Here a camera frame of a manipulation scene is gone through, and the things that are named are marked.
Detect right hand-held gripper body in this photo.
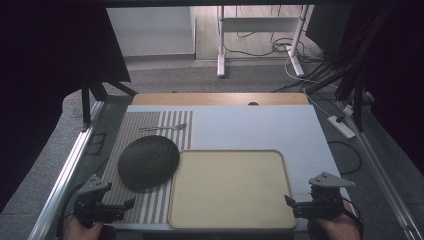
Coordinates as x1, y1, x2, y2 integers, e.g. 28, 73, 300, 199
308, 171, 356, 221

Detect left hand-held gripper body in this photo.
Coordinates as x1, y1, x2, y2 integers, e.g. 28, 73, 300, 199
73, 173, 115, 230

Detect person's left hand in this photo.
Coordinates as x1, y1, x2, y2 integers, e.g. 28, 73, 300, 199
62, 215, 105, 240

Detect person's right hand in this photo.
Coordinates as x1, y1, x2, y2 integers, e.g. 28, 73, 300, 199
312, 201, 363, 240

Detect dark grey round plate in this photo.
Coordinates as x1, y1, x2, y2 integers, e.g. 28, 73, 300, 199
117, 134, 181, 191

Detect beige rectangular tray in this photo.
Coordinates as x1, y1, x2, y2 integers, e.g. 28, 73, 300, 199
167, 149, 298, 231

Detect white power strip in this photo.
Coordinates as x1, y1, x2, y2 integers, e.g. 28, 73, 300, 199
326, 115, 357, 140

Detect grey striped placemat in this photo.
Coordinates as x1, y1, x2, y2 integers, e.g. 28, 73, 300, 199
101, 110, 194, 225

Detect silver fork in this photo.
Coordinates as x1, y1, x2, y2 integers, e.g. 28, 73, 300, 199
137, 122, 189, 132

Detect white cabinet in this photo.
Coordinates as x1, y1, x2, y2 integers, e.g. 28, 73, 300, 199
106, 6, 197, 58

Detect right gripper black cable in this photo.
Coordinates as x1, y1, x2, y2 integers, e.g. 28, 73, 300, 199
342, 195, 365, 231

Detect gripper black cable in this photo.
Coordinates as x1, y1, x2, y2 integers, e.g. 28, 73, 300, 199
55, 179, 88, 238
342, 195, 365, 231

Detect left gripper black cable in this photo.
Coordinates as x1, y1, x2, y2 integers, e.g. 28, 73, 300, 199
55, 179, 88, 238

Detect aluminium rail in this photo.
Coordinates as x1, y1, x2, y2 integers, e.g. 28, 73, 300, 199
27, 99, 105, 240
339, 99, 424, 240

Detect black looped cable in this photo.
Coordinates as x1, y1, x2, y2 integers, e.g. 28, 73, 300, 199
327, 140, 363, 176

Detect bundle of floor cables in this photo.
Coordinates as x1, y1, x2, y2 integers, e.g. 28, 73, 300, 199
222, 31, 348, 94

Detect white desk frame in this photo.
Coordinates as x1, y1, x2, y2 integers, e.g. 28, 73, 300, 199
216, 4, 312, 79

